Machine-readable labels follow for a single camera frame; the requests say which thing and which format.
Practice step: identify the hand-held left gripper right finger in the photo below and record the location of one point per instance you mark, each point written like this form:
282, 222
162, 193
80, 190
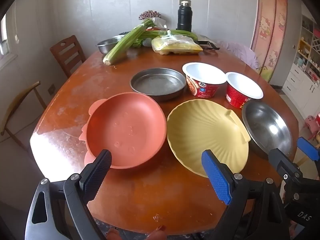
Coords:
217, 177

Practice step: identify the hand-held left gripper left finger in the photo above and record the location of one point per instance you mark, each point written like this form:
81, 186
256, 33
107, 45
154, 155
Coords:
100, 170

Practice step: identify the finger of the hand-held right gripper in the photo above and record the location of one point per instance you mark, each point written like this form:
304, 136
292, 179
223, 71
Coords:
307, 147
281, 158

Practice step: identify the stainless steel bowl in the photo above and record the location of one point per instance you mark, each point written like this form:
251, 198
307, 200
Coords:
265, 125

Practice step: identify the orange plastic plate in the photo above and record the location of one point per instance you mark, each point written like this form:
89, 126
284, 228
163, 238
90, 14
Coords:
125, 130

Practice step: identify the yellow shell-shaped plate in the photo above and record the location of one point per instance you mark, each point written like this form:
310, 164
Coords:
200, 130

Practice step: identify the red instant noodle bowl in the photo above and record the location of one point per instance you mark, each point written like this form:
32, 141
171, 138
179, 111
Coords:
202, 72
242, 85

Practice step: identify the round metal pan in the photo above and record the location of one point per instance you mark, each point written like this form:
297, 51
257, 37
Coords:
157, 82

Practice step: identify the person's left hand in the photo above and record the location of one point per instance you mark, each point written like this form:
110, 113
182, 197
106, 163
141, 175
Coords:
160, 233

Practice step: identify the pink toy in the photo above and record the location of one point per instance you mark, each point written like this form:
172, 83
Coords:
311, 121

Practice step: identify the white display cabinet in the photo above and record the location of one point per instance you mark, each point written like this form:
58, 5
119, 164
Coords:
297, 80

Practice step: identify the light wooden chair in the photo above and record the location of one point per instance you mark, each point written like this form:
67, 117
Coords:
15, 102

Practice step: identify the purple garment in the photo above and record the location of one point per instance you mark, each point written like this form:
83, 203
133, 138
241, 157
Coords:
242, 52

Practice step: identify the brown wooden chair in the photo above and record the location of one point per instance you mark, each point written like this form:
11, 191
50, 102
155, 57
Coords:
66, 52

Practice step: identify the pink cartoon cat door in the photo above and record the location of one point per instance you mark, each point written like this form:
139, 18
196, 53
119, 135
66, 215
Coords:
270, 30

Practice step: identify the steel basin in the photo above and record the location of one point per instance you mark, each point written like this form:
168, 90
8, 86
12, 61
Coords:
105, 45

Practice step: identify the celery bunch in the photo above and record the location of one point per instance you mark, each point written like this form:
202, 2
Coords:
180, 33
125, 42

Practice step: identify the plastic bag of corn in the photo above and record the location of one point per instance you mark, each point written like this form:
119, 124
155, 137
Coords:
175, 46

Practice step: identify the dark patterned plate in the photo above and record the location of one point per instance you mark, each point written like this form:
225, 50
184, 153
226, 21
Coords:
124, 33

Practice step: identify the white bouquet wrapping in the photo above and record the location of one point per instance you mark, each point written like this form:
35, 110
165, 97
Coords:
158, 22

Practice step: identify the window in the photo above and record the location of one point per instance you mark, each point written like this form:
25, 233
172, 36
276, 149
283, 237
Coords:
3, 42

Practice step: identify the dried flower bouquet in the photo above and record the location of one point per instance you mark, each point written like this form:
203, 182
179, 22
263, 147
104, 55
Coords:
148, 14

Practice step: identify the black thermos bottle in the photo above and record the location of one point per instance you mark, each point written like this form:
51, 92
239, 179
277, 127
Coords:
184, 17

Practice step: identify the low wall socket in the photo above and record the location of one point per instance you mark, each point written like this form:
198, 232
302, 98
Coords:
51, 90

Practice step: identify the wall outlet plate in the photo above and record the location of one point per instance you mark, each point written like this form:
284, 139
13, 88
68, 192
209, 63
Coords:
180, 0

